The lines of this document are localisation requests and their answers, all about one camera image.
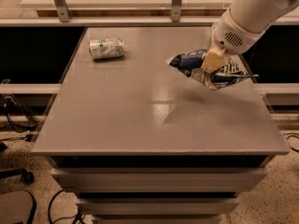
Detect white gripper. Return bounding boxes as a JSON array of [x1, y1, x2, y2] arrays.
[[201, 10, 263, 74]]

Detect blue chip bag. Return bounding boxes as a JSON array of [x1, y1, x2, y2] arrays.
[[167, 49, 256, 91]]

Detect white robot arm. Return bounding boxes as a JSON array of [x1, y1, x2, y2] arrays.
[[201, 0, 299, 74]]

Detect crushed 7up can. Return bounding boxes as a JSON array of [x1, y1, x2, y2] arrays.
[[88, 37, 124, 59]]

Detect grey drawer cabinet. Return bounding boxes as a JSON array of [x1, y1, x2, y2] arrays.
[[33, 27, 288, 224]]

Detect black office chair base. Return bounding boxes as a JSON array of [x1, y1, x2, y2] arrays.
[[0, 140, 37, 224]]

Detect middle metal bracket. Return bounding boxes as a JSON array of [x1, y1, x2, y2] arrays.
[[170, 0, 182, 22]]

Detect metal bracket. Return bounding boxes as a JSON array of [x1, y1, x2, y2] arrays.
[[53, 0, 70, 22], [170, 0, 182, 22]]

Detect left metal bracket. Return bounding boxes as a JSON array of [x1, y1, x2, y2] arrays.
[[53, 0, 70, 22]]

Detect black cables at left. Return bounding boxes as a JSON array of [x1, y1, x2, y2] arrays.
[[0, 93, 40, 142]]

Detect black floor cable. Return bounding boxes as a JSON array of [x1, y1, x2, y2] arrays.
[[47, 189, 85, 224]]

